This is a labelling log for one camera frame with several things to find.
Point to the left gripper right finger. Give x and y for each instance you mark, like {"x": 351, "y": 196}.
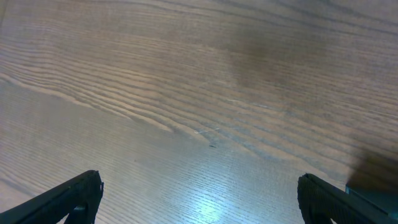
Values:
{"x": 323, "y": 203}

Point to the dark green box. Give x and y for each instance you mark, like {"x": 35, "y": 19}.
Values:
{"x": 385, "y": 202}

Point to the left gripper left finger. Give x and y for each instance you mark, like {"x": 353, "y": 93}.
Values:
{"x": 76, "y": 201}

